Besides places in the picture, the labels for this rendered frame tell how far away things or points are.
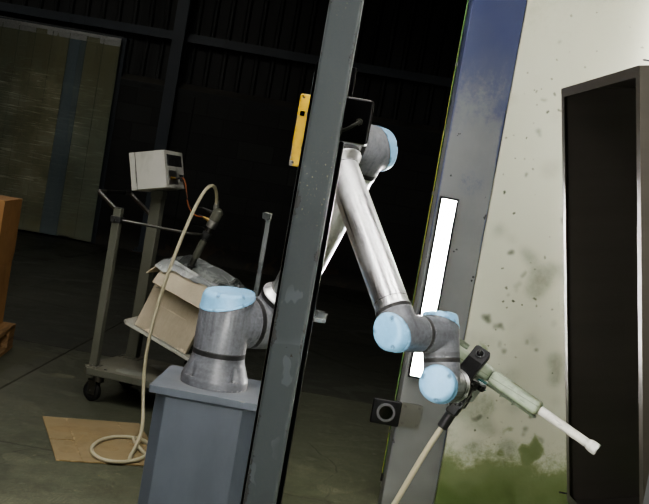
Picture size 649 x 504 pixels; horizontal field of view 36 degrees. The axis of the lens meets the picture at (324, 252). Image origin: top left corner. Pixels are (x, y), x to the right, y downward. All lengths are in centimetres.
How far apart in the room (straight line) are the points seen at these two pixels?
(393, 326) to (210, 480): 76
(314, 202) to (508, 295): 204
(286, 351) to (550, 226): 208
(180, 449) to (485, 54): 166
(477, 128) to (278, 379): 206
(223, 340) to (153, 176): 245
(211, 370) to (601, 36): 174
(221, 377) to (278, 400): 124
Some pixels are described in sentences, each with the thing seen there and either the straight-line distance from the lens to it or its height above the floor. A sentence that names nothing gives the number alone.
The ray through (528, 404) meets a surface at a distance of 271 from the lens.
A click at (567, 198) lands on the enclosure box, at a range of 297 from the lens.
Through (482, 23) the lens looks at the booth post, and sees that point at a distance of 351.
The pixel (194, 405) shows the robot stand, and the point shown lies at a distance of 276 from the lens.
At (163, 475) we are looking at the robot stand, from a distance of 282.
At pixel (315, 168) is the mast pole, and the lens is 151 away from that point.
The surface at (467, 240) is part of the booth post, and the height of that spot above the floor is 114.
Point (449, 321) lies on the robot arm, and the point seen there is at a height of 98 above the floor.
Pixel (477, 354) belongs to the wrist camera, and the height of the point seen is 89.
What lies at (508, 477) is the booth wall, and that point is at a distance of 362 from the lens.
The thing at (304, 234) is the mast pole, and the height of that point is 117.
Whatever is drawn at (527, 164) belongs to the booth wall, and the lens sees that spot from 349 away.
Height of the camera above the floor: 125
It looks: 4 degrees down
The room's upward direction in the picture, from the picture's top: 10 degrees clockwise
